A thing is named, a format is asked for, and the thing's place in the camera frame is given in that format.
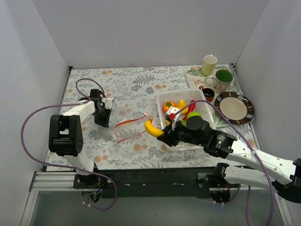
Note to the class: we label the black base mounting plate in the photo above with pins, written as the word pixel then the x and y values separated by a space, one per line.
pixel 199 182

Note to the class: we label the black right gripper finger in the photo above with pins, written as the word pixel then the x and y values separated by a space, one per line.
pixel 173 126
pixel 167 137

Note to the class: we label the green fake apple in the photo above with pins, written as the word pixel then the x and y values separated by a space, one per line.
pixel 193 113

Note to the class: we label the clear zip top bag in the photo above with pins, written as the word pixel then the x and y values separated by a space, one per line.
pixel 130 129

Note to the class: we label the floral table mat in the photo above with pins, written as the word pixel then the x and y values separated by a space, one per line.
pixel 134 91

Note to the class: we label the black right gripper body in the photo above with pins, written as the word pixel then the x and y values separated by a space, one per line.
pixel 174 134

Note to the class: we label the red fake chili pepper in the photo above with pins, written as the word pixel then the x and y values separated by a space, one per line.
pixel 189 109

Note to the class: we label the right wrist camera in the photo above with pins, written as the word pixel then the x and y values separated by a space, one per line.
pixel 169 115

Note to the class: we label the small red black bowl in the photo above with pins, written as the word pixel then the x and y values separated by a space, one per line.
pixel 208 93

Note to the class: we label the floral rectangular tray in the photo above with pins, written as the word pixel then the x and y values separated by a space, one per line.
pixel 195 78

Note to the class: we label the orange fake tomato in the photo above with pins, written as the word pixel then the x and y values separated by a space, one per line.
pixel 167 105

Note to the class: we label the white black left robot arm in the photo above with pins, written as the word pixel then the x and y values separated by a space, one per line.
pixel 65 133

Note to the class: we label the grey aluminium frame rail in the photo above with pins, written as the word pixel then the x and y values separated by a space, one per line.
pixel 202 106

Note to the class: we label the yellow fake banana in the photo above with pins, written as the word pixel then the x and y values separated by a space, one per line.
pixel 150 129

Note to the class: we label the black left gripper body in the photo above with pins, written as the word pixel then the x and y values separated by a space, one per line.
pixel 103 117

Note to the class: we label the yellow fake lemon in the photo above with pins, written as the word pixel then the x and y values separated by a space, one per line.
pixel 181 104

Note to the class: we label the dark rimmed ceramic plate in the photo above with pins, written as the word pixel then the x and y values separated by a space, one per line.
pixel 237 108

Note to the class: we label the pale green mug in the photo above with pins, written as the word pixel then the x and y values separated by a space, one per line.
pixel 208 65

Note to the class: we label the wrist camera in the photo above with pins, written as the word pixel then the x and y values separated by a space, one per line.
pixel 108 102
pixel 169 115

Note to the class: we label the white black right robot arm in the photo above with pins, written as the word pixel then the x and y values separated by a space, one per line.
pixel 259 169

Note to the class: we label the floral mug green inside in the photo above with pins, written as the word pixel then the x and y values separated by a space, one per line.
pixel 220 81

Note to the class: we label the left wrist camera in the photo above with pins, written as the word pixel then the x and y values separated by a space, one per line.
pixel 108 102

